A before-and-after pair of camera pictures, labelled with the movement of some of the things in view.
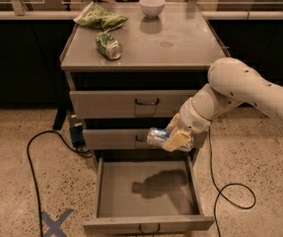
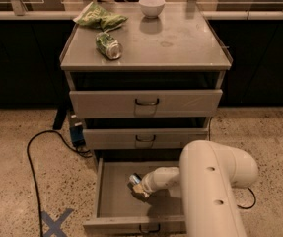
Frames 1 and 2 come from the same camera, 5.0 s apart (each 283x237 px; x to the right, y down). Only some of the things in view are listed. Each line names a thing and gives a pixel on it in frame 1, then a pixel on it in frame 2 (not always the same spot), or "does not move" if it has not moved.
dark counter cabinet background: x=22 y=62 does not move
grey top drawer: x=129 y=103 does not move
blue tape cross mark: x=54 y=226 does not move
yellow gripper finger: x=176 y=140 to x=139 y=188
